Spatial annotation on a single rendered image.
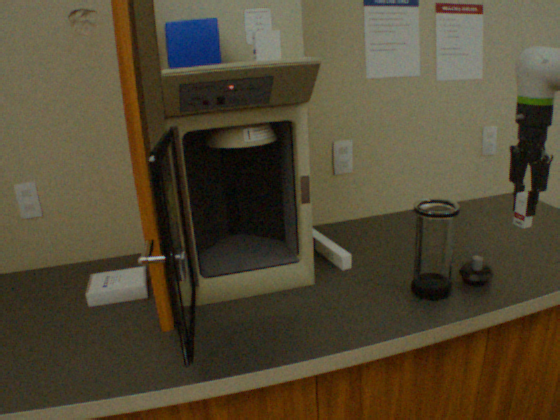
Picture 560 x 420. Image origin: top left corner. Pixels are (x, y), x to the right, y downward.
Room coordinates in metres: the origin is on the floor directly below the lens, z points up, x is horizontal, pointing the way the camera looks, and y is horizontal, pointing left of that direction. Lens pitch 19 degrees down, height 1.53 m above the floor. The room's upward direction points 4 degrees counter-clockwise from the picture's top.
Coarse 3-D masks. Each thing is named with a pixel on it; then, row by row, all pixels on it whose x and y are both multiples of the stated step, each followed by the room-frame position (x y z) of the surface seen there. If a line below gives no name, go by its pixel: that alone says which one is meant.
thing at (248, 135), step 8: (216, 128) 1.09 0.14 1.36; (224, 128) 1.07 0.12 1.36; (232, 128) 1.07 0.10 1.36; (240, 128) 1.06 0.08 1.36; (248, 128) 1.07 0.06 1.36; (256, 128) 1.07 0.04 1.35; (264, 128) 1.09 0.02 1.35; (272, 128) 1.13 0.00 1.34; (208, 136) 1.12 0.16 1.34; (216, 136) 1.08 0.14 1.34; (224, 136) 1.06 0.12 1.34; (232, 136) 1.06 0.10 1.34; (240, 136) 1.06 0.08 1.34; (248, 136) 1.06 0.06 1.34; (256, 136) 1.06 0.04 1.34; (264, 136) 1.08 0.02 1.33; (272, 136) 1.10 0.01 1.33; (208, 144) 1.09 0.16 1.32; (216, 144) 1.07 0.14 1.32; (224, 144) 1.06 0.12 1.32; (232, 144) 1.05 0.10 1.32; (240, 144) 1.05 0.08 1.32; (248, 144) 1.05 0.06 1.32; (256, 144) 1.06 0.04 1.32
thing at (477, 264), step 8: (472, 264) 1.01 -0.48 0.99; (480, 264) 1.00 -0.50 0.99; (464, 272) 1.01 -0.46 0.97; (472, 272) 1.00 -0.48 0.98; (480, 272) 0.99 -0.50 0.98; (488, 272) 0.99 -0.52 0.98; (464, 280) 1.01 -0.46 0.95; (472, 280) 0.98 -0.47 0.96; (480, 280) 0.97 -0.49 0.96; (488, 280) 0.99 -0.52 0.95
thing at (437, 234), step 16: (416, 208) 0.98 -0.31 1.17; (432, 208) 1.03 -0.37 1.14; (448, 208) 1.00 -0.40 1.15; (432, 224) 0.95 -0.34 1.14; (448, 224) 0.94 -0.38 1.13; (416, 240) 0.99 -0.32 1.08; (432, 240) 0.95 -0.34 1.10; (448, 240) 0.94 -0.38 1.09; (416, 256) 0.98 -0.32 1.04; (432, 256) 0.94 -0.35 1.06; (448, 256) 0.95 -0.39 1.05; (416, 272) 0.98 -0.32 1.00; (432, 272) 0.94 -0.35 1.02; (448, 272) 0.95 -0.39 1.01; (432, 288) 0.94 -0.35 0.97
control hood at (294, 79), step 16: (224, 64) 0.91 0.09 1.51; (240, 64) 0.92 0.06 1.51; (256, 64) 0.93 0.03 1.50; (272, 64) 0.94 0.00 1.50; (288, 64) 0.94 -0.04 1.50; (304, 64) 0.95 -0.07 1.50; (176, 80) 0.90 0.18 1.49; (192, 80) 0.91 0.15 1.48; (208, 80) 0.92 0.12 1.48; (288, 80) 0.98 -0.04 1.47; (304, 80) 0.99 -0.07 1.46; (176, 96) 0.93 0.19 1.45; (272, 96) 1.00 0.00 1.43; (288, 96) 1.02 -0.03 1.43; (304, 96) 1.03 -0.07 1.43; (176, 112) 0.97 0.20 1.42; (192, 112) 0.98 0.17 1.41
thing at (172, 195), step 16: (160, 144) 0.77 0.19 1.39; (176, 176) 0.95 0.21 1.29; (176, 192) 0.91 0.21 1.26; (160, 208) 0.68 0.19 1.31; (176, 208) 0.87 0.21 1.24; (160, 224) 0.68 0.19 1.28; (176, 224) 0.83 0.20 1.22; (176, 240) 0.80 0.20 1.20; (192, 288) 0.94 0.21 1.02; (176, 304) 0.68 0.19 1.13; (176, 320) 0.68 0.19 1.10
